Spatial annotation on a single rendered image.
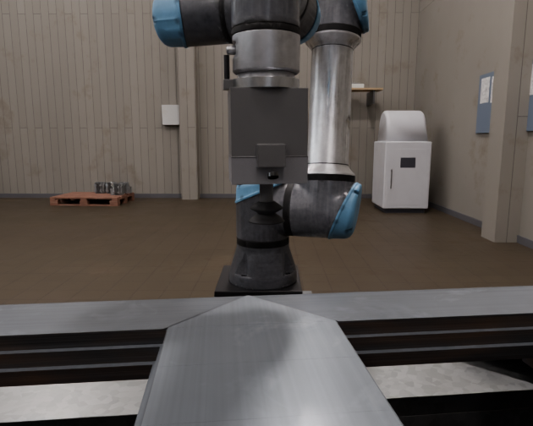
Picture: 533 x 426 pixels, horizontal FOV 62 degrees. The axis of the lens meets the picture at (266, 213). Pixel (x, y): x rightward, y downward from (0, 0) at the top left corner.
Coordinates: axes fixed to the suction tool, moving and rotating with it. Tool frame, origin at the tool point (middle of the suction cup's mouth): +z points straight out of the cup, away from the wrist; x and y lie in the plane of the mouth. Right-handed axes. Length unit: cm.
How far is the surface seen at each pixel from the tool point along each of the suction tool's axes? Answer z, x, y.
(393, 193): 78, 563, 265
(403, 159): 28, 562, 277
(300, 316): 9.8, -5.5, 3.0
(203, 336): 9.7, -9.3, -7.6
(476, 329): 11.6, -7.9, 22.8
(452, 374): 28.6, 10.4, 31.7
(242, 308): 9.8, -2.4, -3.2
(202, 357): 9.6, -13.5, -7.7
